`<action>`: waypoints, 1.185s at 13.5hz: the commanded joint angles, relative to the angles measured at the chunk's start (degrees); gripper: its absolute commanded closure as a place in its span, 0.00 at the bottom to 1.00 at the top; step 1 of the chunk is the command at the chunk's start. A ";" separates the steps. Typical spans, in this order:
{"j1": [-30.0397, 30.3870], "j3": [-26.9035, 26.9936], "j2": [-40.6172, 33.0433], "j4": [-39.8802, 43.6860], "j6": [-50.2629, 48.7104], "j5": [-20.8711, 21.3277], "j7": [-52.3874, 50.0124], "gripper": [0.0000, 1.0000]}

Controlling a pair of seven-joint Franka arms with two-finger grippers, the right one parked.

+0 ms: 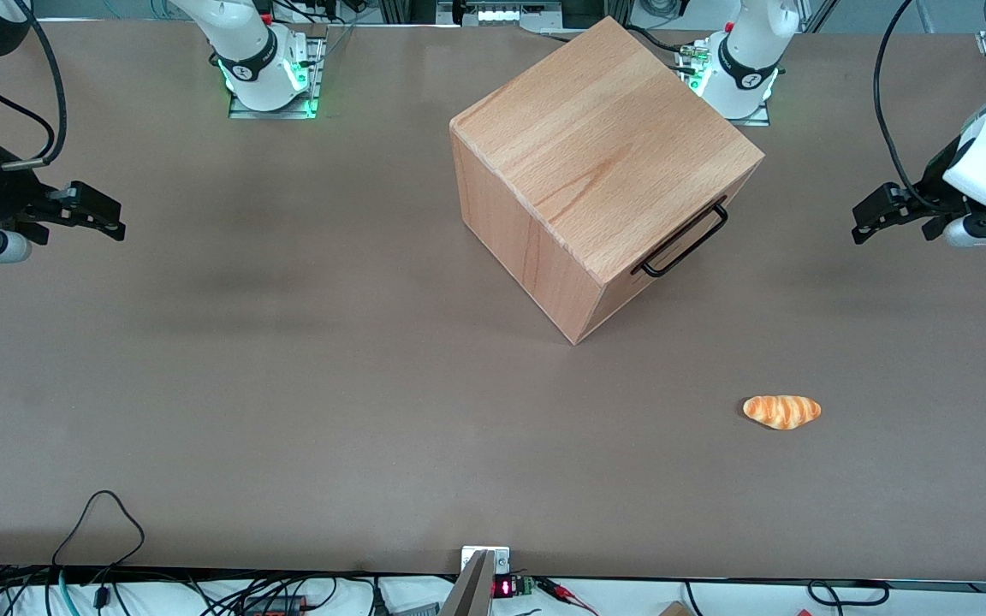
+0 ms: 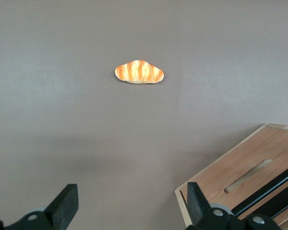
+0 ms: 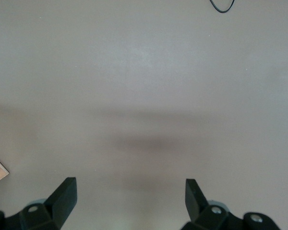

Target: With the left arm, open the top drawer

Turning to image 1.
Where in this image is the wooden drawer with black handle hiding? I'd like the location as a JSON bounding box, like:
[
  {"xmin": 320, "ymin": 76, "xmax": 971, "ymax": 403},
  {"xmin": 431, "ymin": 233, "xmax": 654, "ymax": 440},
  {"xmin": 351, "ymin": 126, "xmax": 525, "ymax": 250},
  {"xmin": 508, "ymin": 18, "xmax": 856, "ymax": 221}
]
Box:
[{"xmin": 603, "ymin": 159, "xmax": 765, "ymax": 335}]

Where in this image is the wooden drawer cabinet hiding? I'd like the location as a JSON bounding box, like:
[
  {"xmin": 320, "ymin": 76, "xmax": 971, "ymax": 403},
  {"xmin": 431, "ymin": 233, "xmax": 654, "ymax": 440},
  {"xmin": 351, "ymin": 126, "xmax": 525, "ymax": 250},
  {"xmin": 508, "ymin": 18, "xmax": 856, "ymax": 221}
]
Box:
[{"xmin": 450, "ymin": 15, "xmax": 766, "ymax": 346}]

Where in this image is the orange toy croissant bread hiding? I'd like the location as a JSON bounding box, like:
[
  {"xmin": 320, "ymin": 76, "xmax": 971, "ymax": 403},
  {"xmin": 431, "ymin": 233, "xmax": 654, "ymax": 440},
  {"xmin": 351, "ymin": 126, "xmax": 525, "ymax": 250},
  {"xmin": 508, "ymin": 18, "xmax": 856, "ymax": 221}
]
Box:
[{"xmin": 742, "ymin": 394, "xmax": 823, "ymax": 431}]

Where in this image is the orange black connector box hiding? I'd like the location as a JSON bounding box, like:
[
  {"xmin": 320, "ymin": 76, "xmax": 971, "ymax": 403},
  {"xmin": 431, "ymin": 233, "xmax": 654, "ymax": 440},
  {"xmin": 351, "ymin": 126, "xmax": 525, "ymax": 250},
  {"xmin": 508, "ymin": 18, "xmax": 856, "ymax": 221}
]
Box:
[{"xmin": 241, "ymin": 594, "xmax": 304, "ymax": 615}]

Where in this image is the black device with lights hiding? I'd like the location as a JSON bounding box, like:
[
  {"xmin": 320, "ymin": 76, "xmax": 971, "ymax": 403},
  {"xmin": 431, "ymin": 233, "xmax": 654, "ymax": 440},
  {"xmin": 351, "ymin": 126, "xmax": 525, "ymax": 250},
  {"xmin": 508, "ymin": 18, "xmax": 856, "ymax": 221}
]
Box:
[{"xmin": 452, "ymin": 0, "xmax": 564, "ymax": 27}]

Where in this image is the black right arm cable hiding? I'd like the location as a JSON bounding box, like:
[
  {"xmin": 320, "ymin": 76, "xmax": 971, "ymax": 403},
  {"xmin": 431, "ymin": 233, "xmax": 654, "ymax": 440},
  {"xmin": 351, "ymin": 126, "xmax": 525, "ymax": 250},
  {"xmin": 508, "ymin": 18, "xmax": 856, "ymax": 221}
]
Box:
[{"xmin": 0, "ymin": 0, "xmax": 68, "ymax": 168}]

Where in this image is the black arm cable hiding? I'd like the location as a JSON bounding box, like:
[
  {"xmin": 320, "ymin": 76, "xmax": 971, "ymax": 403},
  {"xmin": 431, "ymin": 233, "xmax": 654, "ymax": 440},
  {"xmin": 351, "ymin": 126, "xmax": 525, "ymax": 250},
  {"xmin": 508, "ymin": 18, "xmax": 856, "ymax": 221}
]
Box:
[
  {"xmin": 873, "ymin": 0, "xmax": 930, "ymax": 206},
  {"xmin": 0, "ymin": 0, "xmax": 68, "ymax": 168}
]

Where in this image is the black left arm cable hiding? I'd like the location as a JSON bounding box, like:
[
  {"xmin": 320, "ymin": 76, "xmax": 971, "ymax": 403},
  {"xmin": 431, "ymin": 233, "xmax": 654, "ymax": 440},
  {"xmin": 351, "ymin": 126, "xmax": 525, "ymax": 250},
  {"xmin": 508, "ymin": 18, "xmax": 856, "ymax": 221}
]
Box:
[{"xmin": 873, "ymin": 0, "xmax": 930, "ymax": 206}]

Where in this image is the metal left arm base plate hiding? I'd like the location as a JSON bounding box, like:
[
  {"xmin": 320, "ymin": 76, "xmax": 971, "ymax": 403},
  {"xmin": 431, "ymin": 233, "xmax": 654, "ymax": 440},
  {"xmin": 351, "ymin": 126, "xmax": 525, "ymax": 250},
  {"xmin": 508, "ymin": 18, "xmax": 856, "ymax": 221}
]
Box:
[{"xmin": 675, "ymin": 38, "xmax": 773, "ymax": 127}]

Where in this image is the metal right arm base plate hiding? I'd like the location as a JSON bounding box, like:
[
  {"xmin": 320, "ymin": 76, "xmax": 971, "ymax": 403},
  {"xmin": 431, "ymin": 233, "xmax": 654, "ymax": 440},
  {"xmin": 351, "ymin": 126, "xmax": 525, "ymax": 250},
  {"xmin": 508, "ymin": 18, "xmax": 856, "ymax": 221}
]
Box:
[{"xmin": 228, "ymin": 26, "xmax": 328, "ymax": 120}]

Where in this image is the black looped cable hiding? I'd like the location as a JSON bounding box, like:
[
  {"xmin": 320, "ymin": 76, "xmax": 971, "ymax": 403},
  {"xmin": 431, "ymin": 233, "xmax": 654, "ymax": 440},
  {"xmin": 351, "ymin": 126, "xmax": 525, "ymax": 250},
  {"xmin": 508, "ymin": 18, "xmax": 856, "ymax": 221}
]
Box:
[{"xmin": 51, "ymin": 489, "xmax": 146, "ymax": 569}]

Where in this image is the black coiled cable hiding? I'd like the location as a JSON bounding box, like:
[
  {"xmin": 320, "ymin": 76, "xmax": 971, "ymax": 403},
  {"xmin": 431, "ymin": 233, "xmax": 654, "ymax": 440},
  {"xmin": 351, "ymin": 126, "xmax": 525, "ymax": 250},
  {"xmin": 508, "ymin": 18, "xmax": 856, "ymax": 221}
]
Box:
[{"xmin": 806, "ymin": 579, "xmax": 891, "ymax": 607}]

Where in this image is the grey metal camera mount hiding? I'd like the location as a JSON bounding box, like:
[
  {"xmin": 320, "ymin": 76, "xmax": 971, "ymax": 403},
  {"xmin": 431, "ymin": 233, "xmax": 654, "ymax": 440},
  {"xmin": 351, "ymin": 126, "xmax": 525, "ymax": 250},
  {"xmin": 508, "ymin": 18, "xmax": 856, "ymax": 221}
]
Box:
[{"xmin": 437, "ymin": 546, "xmax": 512, "ymax": 616}]

